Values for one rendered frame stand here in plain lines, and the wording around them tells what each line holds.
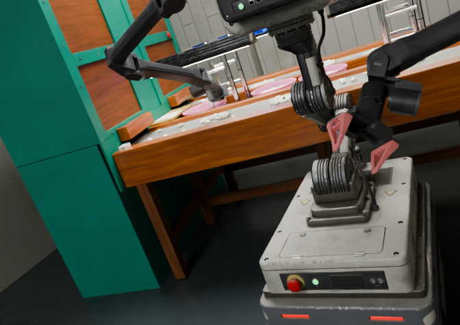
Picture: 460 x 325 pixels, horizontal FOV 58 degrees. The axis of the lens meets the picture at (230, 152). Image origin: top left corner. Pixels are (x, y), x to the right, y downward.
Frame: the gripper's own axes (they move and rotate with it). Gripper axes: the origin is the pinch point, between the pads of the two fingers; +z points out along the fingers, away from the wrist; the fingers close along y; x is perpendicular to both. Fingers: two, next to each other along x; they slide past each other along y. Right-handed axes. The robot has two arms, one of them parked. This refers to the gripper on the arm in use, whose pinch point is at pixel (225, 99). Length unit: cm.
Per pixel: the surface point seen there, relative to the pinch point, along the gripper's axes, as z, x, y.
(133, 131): -9, 8, 49
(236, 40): -15.9, -20.5, -15.1
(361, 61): 40, -23, -67
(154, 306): 16, 93, 55
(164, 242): 16, 63, 48
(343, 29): 135, -113, -60
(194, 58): -15.7, -18.5, 7.9
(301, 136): -10, 34, -37
